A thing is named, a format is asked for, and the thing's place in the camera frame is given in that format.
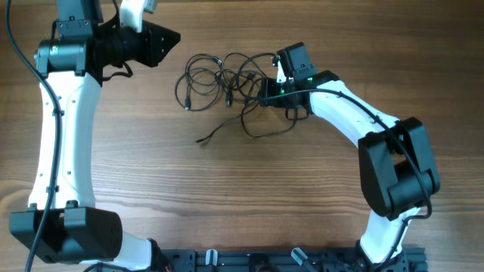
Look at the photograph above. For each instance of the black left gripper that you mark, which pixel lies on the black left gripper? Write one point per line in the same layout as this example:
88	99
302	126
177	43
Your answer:
153	37

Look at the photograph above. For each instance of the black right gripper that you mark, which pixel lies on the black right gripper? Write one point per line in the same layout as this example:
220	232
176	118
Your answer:
265	92

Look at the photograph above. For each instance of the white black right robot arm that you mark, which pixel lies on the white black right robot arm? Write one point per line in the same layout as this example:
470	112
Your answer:
396	165

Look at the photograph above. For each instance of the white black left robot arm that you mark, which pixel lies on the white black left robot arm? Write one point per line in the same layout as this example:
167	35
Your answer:
62	224

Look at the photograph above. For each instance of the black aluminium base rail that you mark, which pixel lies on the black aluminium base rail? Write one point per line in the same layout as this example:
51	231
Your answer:
326	260

